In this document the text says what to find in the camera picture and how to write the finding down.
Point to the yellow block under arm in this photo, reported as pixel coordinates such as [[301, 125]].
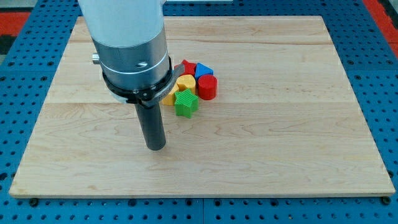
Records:
[[170, 98]]

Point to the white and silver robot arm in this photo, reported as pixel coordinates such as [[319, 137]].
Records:
[[131, 47]]

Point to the green star block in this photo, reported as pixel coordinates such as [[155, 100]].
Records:
[[186, 103]]

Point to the red star block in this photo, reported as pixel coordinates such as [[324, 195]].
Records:
[[185, 68]]

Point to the red cylinder block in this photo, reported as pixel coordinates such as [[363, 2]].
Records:
[[207, 87]]

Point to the yellow heart block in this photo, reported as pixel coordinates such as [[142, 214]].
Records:
[[186, 82]]

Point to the blue triangle block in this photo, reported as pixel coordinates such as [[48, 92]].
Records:
[[202, 70]]

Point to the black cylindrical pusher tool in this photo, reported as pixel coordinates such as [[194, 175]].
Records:
[[150, 119]]

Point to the wooden board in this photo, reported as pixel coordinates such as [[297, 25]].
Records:
[[285, 122]]

